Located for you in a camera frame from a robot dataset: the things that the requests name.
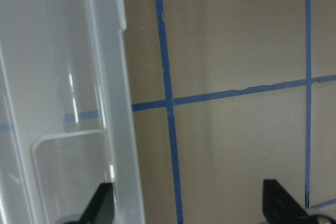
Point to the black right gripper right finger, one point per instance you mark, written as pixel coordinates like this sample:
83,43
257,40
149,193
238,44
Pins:
279,207

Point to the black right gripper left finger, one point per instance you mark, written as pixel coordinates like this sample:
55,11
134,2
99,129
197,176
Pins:
101,207

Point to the clear plastic box lid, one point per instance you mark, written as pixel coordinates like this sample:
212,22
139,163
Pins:
66,114

